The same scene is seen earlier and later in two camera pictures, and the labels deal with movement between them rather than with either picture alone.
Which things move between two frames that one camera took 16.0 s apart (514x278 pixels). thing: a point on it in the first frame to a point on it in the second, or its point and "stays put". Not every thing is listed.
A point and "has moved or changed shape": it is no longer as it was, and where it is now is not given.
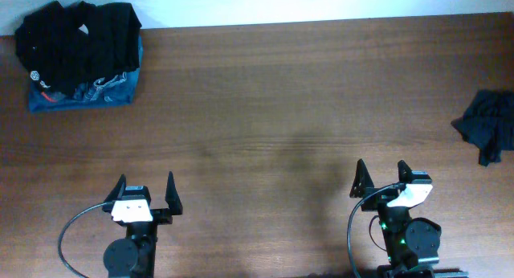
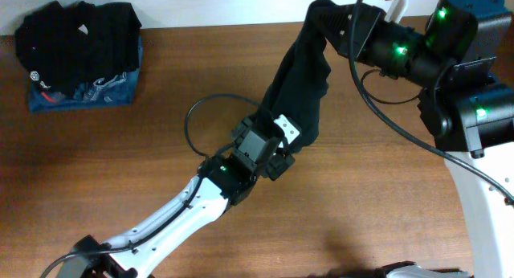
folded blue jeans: x=119 y=88 stays put
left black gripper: x=165 y=217 to x=282 y=161
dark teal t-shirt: x=487 y=124 has moved or changed shape
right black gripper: x=358 y=190 to x=369 y=20
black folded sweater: x=79 y=46 stays put
